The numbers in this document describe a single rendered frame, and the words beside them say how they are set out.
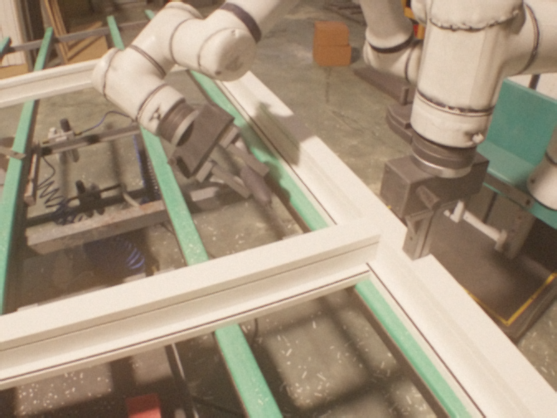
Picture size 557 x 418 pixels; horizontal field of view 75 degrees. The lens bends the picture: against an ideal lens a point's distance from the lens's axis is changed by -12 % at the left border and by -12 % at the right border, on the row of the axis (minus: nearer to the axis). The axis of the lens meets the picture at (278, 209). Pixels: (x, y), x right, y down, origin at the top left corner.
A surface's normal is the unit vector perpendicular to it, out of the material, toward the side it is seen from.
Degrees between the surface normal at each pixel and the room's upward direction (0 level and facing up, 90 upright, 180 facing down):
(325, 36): 90
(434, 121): 90
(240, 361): 0
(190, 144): 67
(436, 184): 90
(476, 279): 0
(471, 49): 89
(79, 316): 0
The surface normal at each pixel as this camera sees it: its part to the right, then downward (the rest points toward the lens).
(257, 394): 0.00, -0.78
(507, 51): 0.38, 0.58
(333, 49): 0.13, 0.62
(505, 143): -0.82, 0.36
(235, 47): 0.65, 0.45
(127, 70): 0.13, -0.04
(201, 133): -0.12, 0.27
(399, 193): -0.92, 0.24
